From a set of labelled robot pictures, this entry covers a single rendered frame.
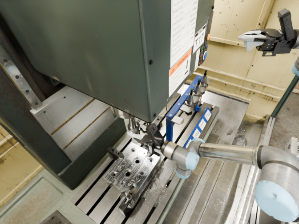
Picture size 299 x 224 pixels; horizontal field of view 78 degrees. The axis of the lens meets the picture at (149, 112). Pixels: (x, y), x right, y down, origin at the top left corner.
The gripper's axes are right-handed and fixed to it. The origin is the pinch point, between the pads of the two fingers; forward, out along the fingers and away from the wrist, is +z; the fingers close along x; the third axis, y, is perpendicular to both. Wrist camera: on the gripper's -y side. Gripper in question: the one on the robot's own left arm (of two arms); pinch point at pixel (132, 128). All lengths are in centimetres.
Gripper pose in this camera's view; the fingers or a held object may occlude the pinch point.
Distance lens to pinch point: 94.9
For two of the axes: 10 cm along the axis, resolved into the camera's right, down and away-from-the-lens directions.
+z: -8.3, -3.7, 4.2
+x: 5.5, -6.3, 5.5
